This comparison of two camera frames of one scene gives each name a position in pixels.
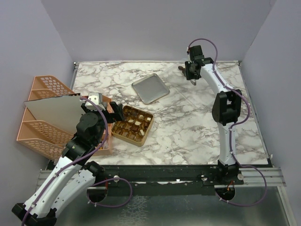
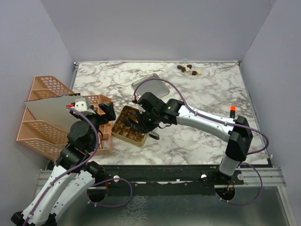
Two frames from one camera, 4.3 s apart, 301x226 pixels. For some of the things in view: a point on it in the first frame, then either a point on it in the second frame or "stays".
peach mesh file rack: x=46 y=140 stays
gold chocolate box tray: x=135 y=128 stays
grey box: x=64 y=112 stays
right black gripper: x=189 y=76 → x=145 y=128
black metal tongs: x=194 y=81 → x=130 y=122
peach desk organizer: x=106 y=147 stays
